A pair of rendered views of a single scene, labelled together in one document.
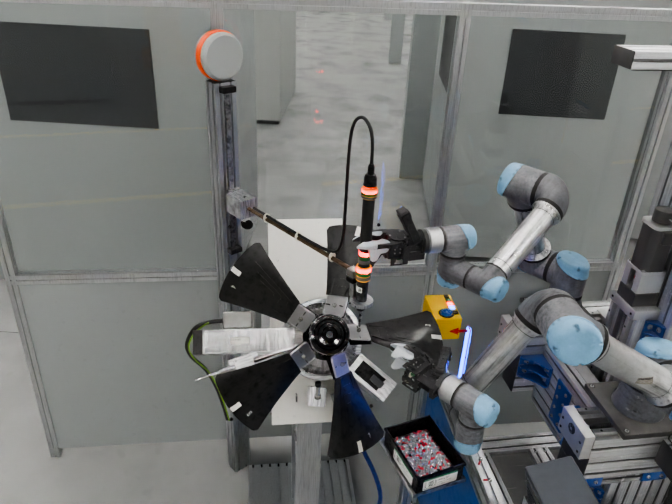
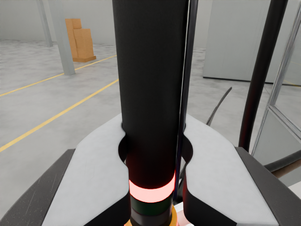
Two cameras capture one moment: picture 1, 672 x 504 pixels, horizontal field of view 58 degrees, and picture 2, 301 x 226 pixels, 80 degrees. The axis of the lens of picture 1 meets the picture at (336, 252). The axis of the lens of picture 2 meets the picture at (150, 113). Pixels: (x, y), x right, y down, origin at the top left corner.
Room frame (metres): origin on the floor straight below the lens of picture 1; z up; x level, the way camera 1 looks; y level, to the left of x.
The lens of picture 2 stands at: (1.52, -0.17, 1.56)
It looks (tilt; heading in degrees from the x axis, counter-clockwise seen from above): 27 degrees down; 107
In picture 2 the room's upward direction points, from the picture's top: straight up
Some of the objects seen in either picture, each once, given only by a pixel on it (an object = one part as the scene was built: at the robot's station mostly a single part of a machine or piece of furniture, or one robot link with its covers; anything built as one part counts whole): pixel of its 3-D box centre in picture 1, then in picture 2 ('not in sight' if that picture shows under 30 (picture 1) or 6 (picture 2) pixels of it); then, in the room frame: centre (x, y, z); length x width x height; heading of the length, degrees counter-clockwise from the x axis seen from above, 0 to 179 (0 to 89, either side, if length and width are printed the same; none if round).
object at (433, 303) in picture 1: (441, 318); not in sight; (1.83, -0.40, 1.02); 0.16 x 0.10 x 0.11; 8
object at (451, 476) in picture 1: (422, 453); not in sight; (1.35, -0.30, 0.84); 0.22 x 0.17 x 0.07; 24
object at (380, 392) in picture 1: (368, 377); not in sight; (1.53, -0.13, 0.98); 0.20 x 0.16 x 0.20; 8
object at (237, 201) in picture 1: (240, 203); not in sight; (1.95, 0.35, 1.39); 0.10 x 0.07 x 0.08; 43
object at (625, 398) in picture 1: (642, 392); not in sight; (1.39, -0.93, 1.09); 0.15 x 0.15 x 0.10
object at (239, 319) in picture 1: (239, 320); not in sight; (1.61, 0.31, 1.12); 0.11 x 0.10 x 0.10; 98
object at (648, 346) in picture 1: (655, 363); not in sight; (1.39, -0.93, 1.20); 0.13 x 0.12 x 0.14; 5
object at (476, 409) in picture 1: (475, 406); not in sight; (1.21, -0.39, 1.17); 0.11 x 0.08 x 0.09; 45
